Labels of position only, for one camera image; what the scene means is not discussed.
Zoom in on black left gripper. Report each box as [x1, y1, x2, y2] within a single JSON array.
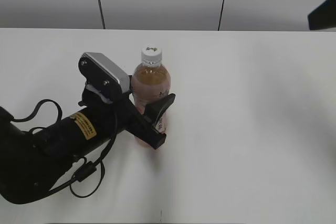
[[79, 88, 175, 150]]

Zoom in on peach tea plastic bottle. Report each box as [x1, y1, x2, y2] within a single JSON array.
[[131, 58, 172, 149]]

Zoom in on white bottle cap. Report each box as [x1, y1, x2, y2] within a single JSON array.
[[141, 45, 162, 65]]

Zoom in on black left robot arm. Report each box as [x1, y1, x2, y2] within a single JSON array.
[[1, 90, 175, 205]]

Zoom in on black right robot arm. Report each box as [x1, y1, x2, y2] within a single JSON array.
[[308, 0, 336, 30]]

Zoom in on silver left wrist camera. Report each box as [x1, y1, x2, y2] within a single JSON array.
[[78, 52, 131, 104]]

